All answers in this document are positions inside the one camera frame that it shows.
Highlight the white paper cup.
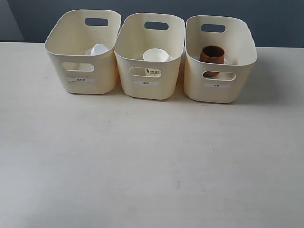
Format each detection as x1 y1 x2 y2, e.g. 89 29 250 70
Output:
142 48 171 77

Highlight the brown wooden cup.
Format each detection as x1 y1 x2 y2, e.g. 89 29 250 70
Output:
199 45 225 64

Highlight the clear plastic bottle white cap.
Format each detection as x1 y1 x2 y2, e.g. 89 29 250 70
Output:
71 43 109 72

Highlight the middle cream plastic bin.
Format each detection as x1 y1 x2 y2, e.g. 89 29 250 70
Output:
114 13 185 100

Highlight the cream plastic bin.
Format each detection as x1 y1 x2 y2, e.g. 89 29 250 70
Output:
114 13 185 100
45 9 121 94
184 15 257 103

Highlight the right cream plastic bin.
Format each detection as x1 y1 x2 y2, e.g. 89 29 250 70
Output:
184 15 257 103

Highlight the left cream plastic bin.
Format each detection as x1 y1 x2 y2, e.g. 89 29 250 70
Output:
45 9 121 94

